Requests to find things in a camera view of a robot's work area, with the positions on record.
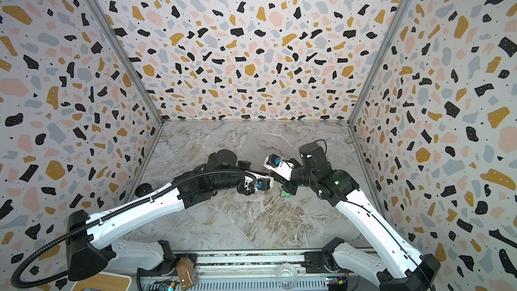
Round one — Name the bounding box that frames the black round lens cap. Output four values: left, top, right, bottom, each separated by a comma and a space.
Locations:
134, 183, 154, 198

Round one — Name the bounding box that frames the brown circuit box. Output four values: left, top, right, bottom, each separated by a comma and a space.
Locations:
176, 257, 198, 291

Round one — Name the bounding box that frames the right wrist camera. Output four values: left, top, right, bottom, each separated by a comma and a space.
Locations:
264, 154, 294, 181

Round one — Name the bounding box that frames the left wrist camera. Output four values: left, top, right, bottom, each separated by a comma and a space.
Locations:
243, 176, 273, 195

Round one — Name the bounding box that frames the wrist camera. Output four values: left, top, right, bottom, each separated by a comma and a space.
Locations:
264, 154, 294, 181
243, 176, 273, 195

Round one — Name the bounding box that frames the clear glass jar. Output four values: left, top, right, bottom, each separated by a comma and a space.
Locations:
276, 263, 298, 290

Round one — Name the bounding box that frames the wooden board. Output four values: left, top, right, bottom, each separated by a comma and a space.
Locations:
71, 272, 132, 291

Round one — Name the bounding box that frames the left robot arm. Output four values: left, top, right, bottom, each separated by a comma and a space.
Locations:
65, 150, 274, 281

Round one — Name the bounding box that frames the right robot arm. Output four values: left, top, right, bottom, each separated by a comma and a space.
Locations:
264, 142, 441, 290

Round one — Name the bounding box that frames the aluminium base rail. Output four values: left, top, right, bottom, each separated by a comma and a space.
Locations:
132, 248, 417, 291

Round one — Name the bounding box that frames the black corrugated cable conduit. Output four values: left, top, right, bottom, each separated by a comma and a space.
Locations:
10, 168, 258, 290

